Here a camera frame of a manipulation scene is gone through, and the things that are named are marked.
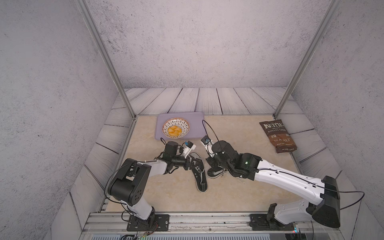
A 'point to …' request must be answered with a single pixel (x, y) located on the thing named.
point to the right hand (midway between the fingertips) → (208, 150)
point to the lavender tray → (194, 118)
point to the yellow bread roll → (174, 131)
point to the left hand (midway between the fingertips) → (201, 164)
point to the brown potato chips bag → (279, 136)
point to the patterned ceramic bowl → (178, 121)
